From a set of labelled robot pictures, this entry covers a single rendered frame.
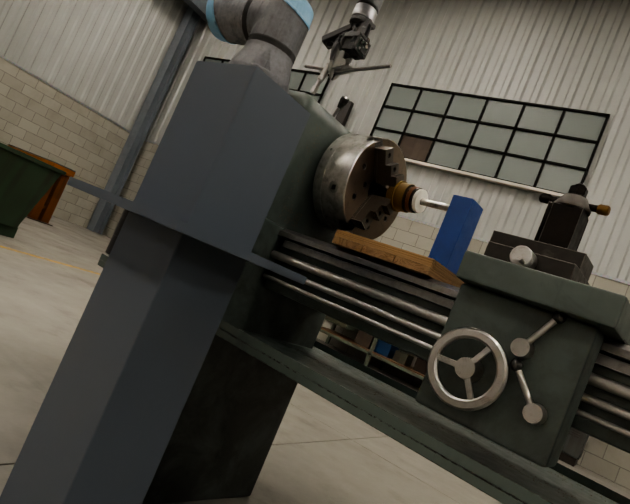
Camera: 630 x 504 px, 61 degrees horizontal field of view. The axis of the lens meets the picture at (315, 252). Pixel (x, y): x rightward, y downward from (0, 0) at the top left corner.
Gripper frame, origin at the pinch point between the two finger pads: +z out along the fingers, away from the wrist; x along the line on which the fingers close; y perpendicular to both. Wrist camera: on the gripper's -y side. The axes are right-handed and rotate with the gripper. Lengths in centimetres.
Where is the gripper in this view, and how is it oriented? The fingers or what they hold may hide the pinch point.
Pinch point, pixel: (331, 75)
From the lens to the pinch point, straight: 180.1
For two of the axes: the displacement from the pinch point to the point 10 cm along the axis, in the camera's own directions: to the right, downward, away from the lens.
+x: 5.4, 3.4, 7.7
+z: -4.0, 9.1, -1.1
